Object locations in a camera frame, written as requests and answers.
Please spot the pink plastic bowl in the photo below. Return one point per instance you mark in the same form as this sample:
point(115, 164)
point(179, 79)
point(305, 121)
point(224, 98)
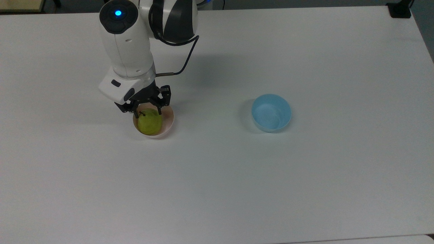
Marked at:
point(168, 122)

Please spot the beige furniture piece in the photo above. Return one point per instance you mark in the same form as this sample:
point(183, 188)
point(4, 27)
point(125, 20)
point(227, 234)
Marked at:
point(20, 5)

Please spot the blue plastic bowl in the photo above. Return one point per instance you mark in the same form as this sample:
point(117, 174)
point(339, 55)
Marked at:
point(271, 115)

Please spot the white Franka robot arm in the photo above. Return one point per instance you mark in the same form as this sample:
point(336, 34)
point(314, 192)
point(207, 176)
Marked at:
point(129, 51)

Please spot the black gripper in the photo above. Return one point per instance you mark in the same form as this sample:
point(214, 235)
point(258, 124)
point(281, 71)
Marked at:
point(147, 95)

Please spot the green pear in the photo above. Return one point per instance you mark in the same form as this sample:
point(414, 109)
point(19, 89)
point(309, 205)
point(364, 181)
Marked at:
point(149, 123)

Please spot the black table clamp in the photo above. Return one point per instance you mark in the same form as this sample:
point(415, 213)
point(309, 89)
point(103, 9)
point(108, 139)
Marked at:
point(400, 11)

